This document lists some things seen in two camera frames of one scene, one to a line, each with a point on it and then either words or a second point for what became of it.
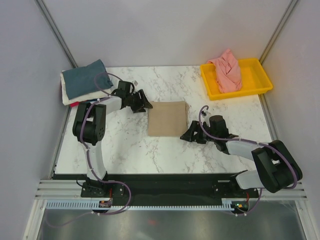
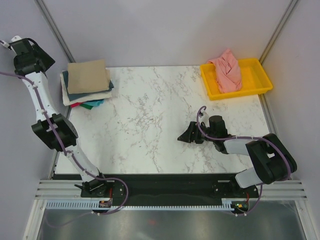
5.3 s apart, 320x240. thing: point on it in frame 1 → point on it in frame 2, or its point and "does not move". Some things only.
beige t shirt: x=168 y=118 → x=87 y=76
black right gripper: x=188 y=136 does not move
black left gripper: x=143 y=102 → x=48 y=61
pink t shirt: x=227 y=72 does not move
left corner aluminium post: x=51 y=22 does not move
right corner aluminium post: x=278 y=29 does not move
